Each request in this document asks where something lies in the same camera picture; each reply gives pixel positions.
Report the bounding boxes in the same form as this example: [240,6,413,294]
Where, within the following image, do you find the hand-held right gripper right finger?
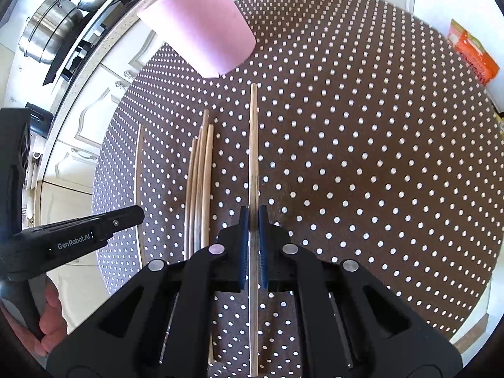
[258,205,462,378]

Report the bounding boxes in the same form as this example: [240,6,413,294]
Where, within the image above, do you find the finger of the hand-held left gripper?
[92,205,146,242]

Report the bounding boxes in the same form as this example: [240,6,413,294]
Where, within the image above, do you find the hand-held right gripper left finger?
[46,205,250,378]

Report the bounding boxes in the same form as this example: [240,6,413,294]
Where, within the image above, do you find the slender wooden chopstick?
[188,126,204,258]
[194,109,209,253]
[201,124,215,365]
[248,83,261,378]
[135,123,143,217]

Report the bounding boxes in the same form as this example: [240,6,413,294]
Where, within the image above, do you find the pink cup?
[136,0,256,79]

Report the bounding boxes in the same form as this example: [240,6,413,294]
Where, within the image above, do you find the person's left hand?
[24,278,69,358]

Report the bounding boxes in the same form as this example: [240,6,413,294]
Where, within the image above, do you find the polka dot round table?
[91,0,497,378]

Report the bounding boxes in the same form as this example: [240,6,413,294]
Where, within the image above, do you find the black container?
[26,102,54,136]

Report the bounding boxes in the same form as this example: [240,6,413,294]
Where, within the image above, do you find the black gas stove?
[41,0,166,86]

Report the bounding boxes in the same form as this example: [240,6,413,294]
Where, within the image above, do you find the stainless steel stock pot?
[18,0,85,64]

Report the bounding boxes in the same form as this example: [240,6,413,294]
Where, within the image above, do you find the orange rice bag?
[449,19,500,86]

